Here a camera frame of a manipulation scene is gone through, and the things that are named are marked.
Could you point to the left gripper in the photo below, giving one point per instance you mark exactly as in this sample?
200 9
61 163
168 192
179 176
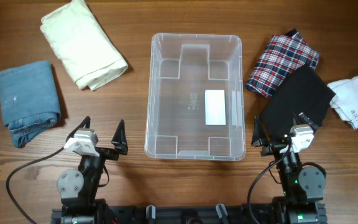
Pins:
119 141

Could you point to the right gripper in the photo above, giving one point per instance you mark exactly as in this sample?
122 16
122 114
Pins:
257 140

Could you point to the black garment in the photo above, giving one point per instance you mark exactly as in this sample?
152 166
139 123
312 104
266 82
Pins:
302 92

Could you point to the plaid red blue shirt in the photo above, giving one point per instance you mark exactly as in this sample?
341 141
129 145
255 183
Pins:
281 57

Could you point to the blue jeans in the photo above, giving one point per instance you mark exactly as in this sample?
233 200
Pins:
29 101

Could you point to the white printed t-shirt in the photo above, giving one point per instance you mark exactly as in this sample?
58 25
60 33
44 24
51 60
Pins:
345 101

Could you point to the clear plastic storage container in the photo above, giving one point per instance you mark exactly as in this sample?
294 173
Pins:
182 68

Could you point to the cream cloth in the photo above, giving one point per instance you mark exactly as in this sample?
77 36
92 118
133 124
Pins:
78 40

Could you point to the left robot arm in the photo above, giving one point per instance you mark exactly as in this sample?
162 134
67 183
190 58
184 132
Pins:
78 187

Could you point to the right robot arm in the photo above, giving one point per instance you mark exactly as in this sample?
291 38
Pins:
302 183

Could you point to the white label in container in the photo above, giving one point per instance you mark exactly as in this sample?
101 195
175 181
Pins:
215 112

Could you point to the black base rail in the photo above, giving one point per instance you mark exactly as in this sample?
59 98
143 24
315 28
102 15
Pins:
185 214

